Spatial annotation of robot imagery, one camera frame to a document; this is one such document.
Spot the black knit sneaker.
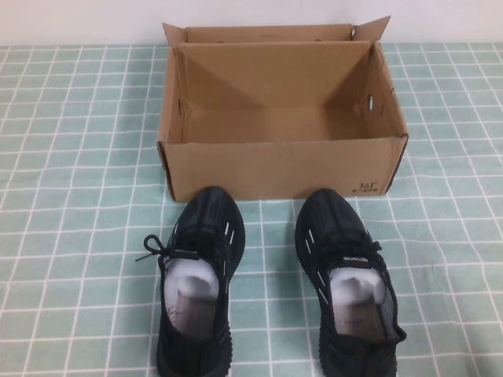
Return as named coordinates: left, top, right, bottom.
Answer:
left=294, top=188, right=408, bottom=377
left=135, top=185, right=248, bottom=377

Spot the white foam shoe stuffing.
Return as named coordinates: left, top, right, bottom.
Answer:
left=163, top=257, right=221, bottom=304
left=329, top=266, right=384, bottom=306

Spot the brown cardboard shoe box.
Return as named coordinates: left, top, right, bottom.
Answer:
left=156, top=15, right=409, bottom=203

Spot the green white grid tablecloth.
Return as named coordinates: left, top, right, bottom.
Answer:
left=0, top=41, right=503, bottom=377

